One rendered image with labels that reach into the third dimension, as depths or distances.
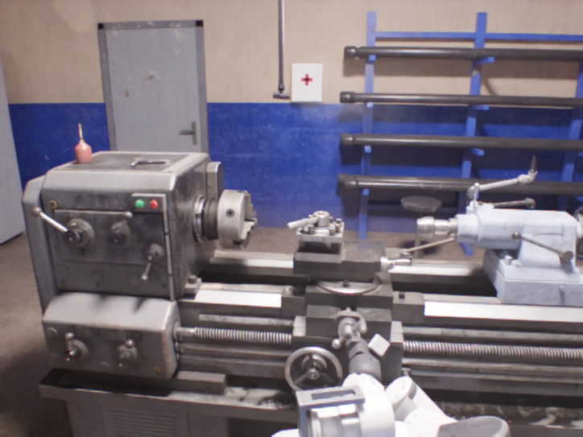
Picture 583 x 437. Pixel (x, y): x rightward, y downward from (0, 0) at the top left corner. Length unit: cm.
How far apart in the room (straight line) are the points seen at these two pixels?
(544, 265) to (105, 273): 173
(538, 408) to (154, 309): 160
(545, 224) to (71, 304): 189
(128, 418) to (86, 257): 76
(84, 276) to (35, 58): 411
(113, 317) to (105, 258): 23
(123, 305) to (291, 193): 335
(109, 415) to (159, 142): 348
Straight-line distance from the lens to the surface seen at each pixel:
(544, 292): 206
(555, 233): 206
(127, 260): 194
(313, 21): 490
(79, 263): 206
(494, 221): 198
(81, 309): 205
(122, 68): 536
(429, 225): 196
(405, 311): 185
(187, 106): 512
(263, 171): 507
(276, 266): 219
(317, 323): 171
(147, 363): 199
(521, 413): 221
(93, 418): 243
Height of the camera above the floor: 172
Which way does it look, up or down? 18 degrees down
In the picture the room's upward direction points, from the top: straight up
